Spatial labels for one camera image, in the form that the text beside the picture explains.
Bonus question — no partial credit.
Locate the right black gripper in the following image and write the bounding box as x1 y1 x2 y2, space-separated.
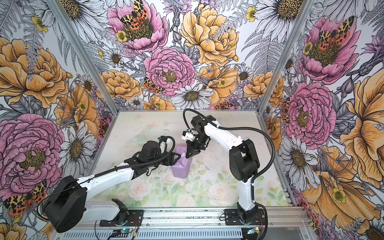
185 132 211 159

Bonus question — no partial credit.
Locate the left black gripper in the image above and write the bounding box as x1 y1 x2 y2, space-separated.
148 151 181 167

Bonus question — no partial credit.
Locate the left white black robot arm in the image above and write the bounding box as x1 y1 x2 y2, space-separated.
42 136 181 233

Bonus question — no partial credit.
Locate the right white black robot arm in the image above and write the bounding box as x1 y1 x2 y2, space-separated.
182 114 260 224

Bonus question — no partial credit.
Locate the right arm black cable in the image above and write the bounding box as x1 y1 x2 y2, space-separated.
182 108 277 240

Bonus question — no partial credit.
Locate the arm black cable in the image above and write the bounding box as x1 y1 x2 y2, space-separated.
37 135 176 223
182 108 277 240

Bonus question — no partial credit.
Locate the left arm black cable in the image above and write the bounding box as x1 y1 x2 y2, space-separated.
37 135 176 223

